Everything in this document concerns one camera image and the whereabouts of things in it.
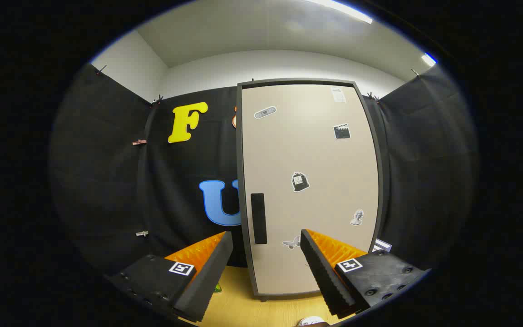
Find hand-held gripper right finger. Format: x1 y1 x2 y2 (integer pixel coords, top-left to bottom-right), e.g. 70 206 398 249
300 229 431 319

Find black door handle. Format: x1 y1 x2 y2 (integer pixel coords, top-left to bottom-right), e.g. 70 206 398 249
251 193 268 245

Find grey shoe cabinet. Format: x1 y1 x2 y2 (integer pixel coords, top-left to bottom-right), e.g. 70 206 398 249
236 78 385 302

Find black backdrop cloth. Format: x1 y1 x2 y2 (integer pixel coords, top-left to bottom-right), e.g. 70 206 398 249
49 63 479 277

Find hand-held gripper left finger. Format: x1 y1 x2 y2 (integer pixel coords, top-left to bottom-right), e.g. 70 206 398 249
105 231 234 324

